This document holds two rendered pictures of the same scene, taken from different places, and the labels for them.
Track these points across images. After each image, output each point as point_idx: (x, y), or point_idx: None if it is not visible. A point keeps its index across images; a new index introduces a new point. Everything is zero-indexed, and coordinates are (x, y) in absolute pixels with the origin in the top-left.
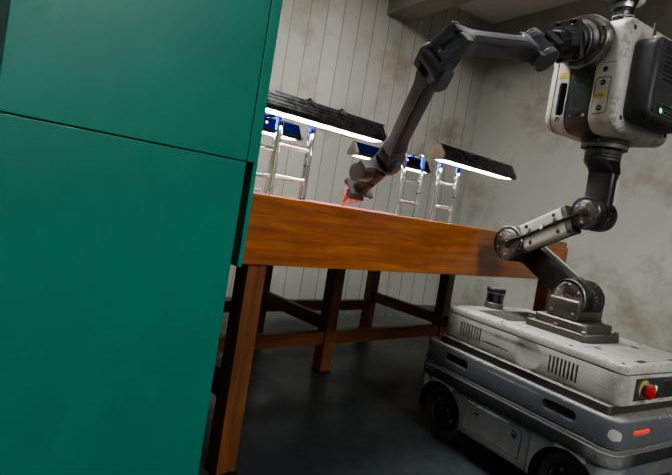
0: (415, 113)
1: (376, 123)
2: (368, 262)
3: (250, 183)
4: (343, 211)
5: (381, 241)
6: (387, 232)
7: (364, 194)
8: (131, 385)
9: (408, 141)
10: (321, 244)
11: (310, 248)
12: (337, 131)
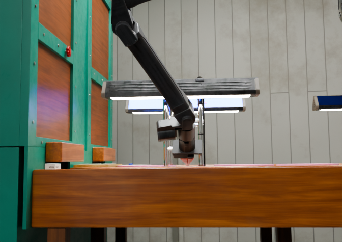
0: (147, 69)
1: (244, 79)
2: (179, 219)
3: (24, 162)
4: (136, 172)
5: (193, 196)
6: (199, 186)
7: (189, 152)
8: None
9: (176, 93)
10: (116, 205)
11: (104, 210)
12: (201, 97)
